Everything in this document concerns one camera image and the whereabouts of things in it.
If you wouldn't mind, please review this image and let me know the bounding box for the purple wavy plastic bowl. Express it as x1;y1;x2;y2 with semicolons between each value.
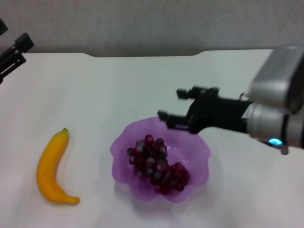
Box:
110;116;211;204

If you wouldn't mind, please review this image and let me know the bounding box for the right wrist camera housing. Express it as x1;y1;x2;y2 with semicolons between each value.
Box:
247;46;304;114

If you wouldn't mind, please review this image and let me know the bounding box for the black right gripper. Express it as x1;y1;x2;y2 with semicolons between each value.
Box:
157;85;254;135

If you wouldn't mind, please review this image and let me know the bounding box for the yellow plastic banana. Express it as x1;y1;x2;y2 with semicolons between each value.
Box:
36;128;81;206

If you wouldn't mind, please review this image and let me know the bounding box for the dark red grape bunch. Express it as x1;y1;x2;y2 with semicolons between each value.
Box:
126;134;191;195

